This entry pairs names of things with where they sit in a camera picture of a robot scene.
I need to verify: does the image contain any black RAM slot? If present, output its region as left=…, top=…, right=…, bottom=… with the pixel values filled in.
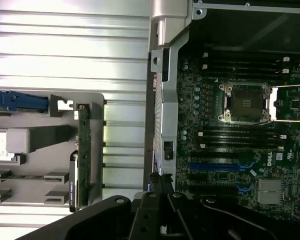
left=201, top=71, right=291, bottom=79
left=197, top=145, right=286, bottom=152
left=197, top=125, right=288, bottom=133
left=201, top=64, right=291, bottom=72
left=201, top=57, right=291, bottom=65
left=197, top=139, right=288, bottom=146
left=197, top=132, right=288, bottom=140
left=201, top=51, right=291, bottom=58

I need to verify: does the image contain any green Dell motherboard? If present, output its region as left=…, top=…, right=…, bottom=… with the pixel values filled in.
left=176, top=48, right=300, bottom=224

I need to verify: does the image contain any long black expansion slot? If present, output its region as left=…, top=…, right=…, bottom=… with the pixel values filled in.
left=186, top=188, right=240, bottom=199

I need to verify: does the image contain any silver open PC case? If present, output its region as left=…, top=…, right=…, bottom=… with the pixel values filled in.
left=142, top=0, right=300, bottom=226

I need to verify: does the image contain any silver CPU socket cover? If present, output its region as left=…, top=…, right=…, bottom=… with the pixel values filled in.
left=267, top=84, right=300, bottom=124

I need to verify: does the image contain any green RAM stick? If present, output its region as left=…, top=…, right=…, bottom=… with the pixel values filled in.
left=10, top=174, right=45, bottom=180

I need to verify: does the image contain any long blue expansion slot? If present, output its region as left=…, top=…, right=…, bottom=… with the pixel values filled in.
left=188, top=161, right=256, bottom=173

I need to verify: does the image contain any CPU socket with metal frame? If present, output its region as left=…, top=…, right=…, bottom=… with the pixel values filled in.
left=217, top=81, right=273, bottom=125

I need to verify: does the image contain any grey parts rack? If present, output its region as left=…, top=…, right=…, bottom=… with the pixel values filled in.
left=0, top=91, right=106, bottom=209

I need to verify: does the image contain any green GPU with black shroud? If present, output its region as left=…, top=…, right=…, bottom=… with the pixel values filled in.
left=68, top=103, right=93, bottom=214

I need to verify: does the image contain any short black expansion slot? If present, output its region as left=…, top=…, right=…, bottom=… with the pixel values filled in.
left=186, top=174, right=209, bottom=183

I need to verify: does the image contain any silver chipset heatsink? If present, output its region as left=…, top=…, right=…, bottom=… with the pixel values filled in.
left=255, top=178, right=286, bottom=205

